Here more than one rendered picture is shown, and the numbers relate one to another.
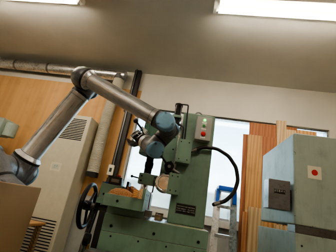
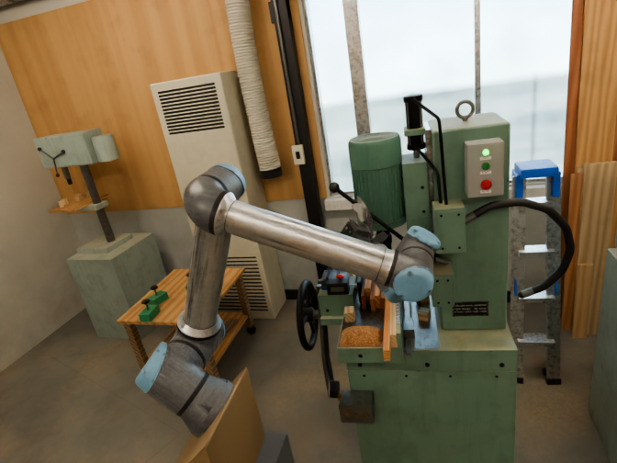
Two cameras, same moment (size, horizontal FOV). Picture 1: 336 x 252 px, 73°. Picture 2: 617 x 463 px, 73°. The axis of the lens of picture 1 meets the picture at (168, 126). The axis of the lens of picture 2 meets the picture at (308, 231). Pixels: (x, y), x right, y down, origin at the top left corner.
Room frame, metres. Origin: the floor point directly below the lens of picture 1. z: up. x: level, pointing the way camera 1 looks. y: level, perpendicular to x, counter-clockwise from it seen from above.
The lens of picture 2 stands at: (0.15, 0.06, 1.77)
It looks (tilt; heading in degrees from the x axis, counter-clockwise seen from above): 22 degrees down; 12
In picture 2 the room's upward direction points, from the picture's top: 10 degrees counter-clockwise
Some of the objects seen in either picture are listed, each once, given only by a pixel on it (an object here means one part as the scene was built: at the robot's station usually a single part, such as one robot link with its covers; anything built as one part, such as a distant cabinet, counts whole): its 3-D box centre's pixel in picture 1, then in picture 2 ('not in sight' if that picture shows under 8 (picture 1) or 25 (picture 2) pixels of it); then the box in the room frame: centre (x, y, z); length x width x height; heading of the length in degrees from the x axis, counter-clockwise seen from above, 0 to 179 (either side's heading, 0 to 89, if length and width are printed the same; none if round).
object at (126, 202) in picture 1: (124, 201); (362, 304); (1.55, 0.19, 0.87); 0.61 x 0.30 x 0.06; 177
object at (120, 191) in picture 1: (121, 192); (360, 333); (1.30, 0.18, 0.92); 0.14 x 0.09 x 0.04; 87
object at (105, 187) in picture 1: (112, 192); (339, 295); (1.56, 0.27, 0.91); 0.15 x 0.14 x 0.09; 177
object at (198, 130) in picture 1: (203, 129); (483, 168); (1.42, -0.23, 1.40); 0.10 x 0.06 x 0.16; 87
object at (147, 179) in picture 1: (148, 181); not in sight; (1.57, 0.06, 1.03); 0.14 x 0.07 x 0.09; 87
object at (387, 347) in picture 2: (141, 196); (388, 296); (1.52, 0.08, 0.92); 0.67 x 0.02 x 0.04; 177
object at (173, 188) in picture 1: (173, 184); (442, 284); (1.41, -0.10, 1.02); 0.09 x 0.07 x 0.12; 177
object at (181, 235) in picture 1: (156, 227); (423, 322); (1.57, -0.04, 0.76); 0.57 x 0.45 x 0.09; 87
